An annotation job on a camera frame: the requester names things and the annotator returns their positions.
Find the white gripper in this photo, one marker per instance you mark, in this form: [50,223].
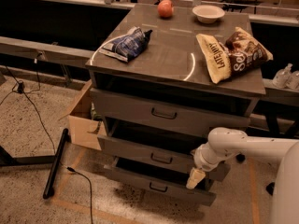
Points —
[202,161]

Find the grey drawer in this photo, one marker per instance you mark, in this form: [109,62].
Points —
[158,180]
[165,158]
[165,116]

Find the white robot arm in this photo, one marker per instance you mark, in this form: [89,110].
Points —
[223,144]

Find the grey bottom drawer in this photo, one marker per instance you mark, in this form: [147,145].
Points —
[158,180]

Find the grey top drawer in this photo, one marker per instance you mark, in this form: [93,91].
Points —
[165,116]

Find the grey drawer cabinet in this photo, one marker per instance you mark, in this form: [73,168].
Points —
[172,69]

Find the black chair caster base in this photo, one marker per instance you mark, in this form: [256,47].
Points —
[270,188]

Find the yellow Late July chip bag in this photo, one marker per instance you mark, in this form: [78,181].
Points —
[217,59]

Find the cardboard box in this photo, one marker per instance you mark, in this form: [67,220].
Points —
[83,130]

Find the clear sanitizer bottle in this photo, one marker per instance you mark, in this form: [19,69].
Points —
[282,76]

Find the brown snack bag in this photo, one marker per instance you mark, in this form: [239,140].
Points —
[245,52]

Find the blue chip bag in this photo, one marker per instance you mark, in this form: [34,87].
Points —
[127,47]

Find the black table leg base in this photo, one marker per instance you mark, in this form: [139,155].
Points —
[49,190]

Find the white paper bowl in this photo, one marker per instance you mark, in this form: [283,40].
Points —
[207,13]

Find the red apple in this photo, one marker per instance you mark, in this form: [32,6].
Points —
[165,9]

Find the grey metal bench rail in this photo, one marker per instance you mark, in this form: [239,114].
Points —
[44,52]

